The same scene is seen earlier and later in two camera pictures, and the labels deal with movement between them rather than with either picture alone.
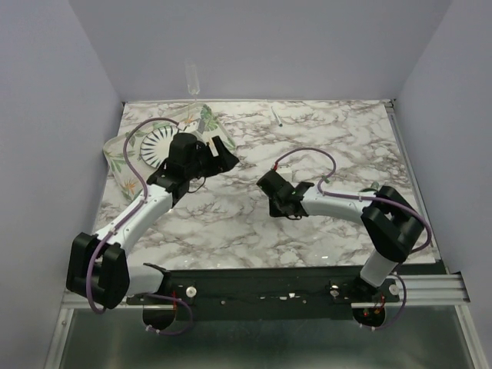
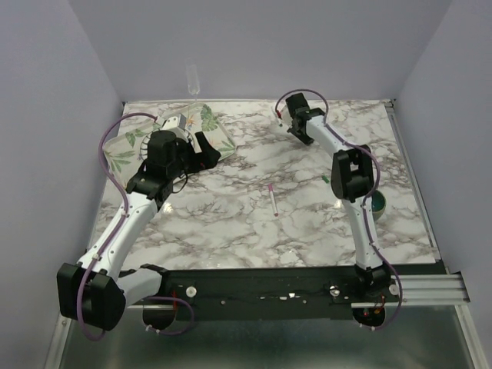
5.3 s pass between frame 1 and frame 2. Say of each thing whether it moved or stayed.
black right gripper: moved
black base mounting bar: stayed
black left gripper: moved
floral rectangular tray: stayed
